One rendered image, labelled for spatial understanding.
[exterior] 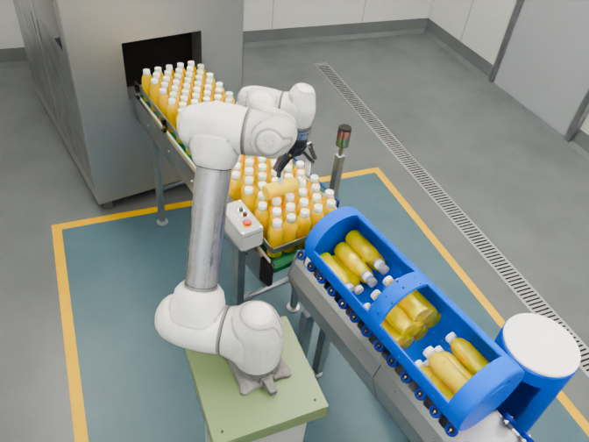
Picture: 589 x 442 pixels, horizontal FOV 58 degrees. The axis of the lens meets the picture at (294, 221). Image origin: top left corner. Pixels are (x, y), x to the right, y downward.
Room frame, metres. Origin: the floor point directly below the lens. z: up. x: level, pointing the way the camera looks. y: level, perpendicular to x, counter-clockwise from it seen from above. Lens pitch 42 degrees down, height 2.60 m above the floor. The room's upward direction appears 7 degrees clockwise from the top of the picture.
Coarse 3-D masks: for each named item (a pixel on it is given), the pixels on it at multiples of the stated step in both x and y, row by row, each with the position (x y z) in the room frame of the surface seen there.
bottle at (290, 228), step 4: (284, 224) 1.69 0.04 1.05; (288, 224) 1.68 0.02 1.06; (292, 224) 1.69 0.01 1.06; (296, 224) 1.70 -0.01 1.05; (284, 228) 1.68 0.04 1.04; (288, 228) 1.67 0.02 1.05; (292, 228) 1.68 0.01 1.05; (296, 228) 1.69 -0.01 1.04; (284, 232) 1.68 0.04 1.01; (288, 232) 1.67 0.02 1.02; (292, 232) 1.67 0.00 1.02; (296, 232) 1.69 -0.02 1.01; (284, 236) 1.68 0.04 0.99; (288, 236) 1.67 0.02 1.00; (292, 236) 1.67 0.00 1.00; (296, 236) 1.70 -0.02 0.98; (284, 240) 1.67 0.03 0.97; (288, 240) 1.67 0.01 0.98; (292, 240) 1.67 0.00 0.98; (288, 248) 1.67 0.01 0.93; (292, 248) 1.68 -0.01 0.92; (288, 252) 1.67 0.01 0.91
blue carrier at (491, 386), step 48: (336, 240) 1.63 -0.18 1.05; (384, 240) 1.48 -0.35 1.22; (336, 288) 1.37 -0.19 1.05; (384, 288) 1.46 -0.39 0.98; (432, 288) 1.27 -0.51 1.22; (384, 336) 1.14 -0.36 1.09; (432, 336) 1.24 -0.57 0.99; (480, 336) 1.09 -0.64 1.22; (432, 384) 0.96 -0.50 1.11; (480, 384) 0.91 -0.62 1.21
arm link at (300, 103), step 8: (296, 88) 1.76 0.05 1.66; (304, 88) 1.76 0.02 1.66; (312, 88) 1.78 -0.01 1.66; (280, 96) 1.76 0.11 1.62; (288, 96) 1.76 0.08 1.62; (296, 96) 1.73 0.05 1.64; (304, 96) 1.73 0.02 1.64; (312, 96) 1.75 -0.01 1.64; (280, 104) 1.74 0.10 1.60; (288, 104) 1.73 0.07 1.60; (296, 104) 1.73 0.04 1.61; (304, 104) 1.73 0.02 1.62; (312, 104) 1.74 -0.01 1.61; (288, 112) 1.73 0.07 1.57; (296, 112) 1.72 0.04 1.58; (304, 112) 1.72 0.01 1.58; (312, 112) 1.74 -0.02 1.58; (296, 120) 1.72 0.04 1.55; (304, 120) 1.73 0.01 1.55; (312, 120) 1.75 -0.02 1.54; (304, 128) 1.73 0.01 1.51
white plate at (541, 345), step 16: (512, 320) 1.33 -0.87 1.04; (528, 320) 1.34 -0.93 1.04; (544, 320) 1.35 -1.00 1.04; (512, 336) 1.25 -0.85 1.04; (528, 336) 1.26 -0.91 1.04; (544, 336) 1.27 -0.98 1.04; (560, 336) 1.28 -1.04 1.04; (512, 352) 1.18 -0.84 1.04; (528, 352) 1.19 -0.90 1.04; (544, 352) 1.20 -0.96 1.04; (560, 352) 1.21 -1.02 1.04; (576, 352) 1.22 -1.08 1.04; (528, 368) 1.12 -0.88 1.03; (544, 368) 1.13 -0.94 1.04; (560, 368) 1.13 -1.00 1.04; (576, 368) 1.14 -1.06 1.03
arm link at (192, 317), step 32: (192, 128) 1.22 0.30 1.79; (224, 128) 1.21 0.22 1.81; (224, 160) 1.19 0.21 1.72; (224, 192) 1.17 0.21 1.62; (192, 224) 1.12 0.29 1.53; (224, 224) 1.15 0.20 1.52; (192, 256) 1.07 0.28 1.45; (192, 288) 1.02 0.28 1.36; (160, 320) 0.97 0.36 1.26; (192, 320) 0.96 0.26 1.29
